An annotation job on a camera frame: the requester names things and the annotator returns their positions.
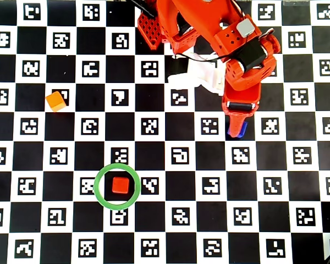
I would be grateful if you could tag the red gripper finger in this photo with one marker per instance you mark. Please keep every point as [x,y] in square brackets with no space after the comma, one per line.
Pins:
[236,123]

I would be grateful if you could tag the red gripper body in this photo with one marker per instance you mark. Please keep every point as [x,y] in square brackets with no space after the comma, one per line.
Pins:
[240,106]

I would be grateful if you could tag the black white marker mat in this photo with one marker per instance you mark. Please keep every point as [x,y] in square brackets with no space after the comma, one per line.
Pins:
[299,159]

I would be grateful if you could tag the blue cube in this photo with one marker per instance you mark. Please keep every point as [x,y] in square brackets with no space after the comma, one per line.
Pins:
[244,129]

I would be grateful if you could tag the orange cube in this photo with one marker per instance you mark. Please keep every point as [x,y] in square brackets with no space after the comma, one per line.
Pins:
[55,101]

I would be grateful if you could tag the grey square pad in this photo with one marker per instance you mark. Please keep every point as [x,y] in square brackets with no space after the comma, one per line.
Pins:
[245,27]

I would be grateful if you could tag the red cube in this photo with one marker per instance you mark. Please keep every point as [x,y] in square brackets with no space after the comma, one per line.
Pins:
[120,185]

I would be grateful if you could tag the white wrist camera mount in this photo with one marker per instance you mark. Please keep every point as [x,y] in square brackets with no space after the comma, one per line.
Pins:
[203,74]

